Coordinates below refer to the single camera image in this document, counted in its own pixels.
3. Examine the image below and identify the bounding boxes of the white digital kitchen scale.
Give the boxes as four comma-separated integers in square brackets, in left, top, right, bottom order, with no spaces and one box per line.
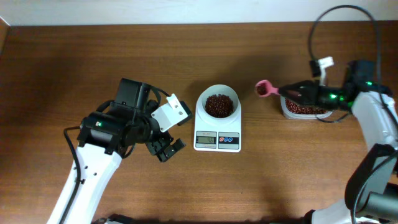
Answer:
[193,100,242,152]

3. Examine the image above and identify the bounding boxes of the right black camera cable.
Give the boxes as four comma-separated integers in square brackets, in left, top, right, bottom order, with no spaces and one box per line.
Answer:
[307,4,398,224]

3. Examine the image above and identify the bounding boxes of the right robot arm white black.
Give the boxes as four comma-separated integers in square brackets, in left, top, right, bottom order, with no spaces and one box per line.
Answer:
[278,60,397,224]

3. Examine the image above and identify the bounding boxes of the red beans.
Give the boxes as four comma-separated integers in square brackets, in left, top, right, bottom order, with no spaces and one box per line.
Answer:
[205,94,328,118]

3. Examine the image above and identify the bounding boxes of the clear plastic container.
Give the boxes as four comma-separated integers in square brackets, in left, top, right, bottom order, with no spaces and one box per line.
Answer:
[280,96,333,119]

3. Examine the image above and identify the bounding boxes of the left black camera cable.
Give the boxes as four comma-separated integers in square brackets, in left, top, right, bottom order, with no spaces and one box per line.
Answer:
[58,126,82,224]

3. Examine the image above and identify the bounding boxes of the white round bowl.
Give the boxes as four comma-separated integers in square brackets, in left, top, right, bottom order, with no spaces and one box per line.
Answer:
[197,84,241,119]

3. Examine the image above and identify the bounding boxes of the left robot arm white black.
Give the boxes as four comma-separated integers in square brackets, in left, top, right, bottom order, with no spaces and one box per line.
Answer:
[48,78,192,223]

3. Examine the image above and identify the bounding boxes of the black camera cable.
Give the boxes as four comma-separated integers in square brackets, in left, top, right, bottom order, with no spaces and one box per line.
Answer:
[58,126,82,224]
[307,4,398,224]

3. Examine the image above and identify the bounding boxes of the pink measuring scoop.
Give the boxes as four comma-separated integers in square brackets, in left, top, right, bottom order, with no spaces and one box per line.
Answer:
[255,80,279,98]

